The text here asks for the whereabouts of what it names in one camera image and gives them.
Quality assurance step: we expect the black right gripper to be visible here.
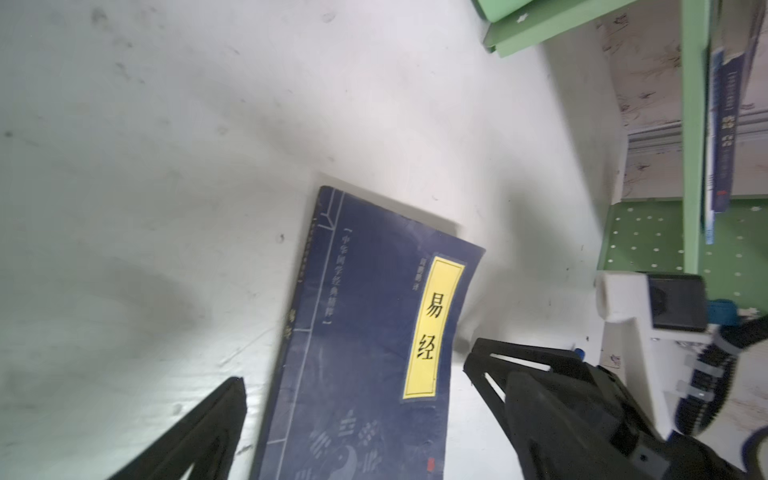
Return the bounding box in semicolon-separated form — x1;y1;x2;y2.
463;338;747;479

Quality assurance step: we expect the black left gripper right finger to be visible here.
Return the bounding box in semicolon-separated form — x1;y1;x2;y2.
505;373;645;479

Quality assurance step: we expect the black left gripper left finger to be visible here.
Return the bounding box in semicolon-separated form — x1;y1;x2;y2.
112;377;247;479

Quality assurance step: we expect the sci-fi cover magazine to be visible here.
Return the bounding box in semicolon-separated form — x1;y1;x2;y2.
703;48;723;245

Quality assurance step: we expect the dark blue thick book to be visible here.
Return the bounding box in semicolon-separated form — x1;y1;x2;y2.
710;1;766;213

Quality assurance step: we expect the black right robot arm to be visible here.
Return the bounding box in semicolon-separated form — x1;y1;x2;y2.
464;317;767;479

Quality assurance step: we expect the green wooden bookshelf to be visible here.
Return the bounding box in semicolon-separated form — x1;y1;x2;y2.
473;0;768;313

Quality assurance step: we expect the green pen holder cup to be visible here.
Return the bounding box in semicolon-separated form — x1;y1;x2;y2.
474;0;532;23

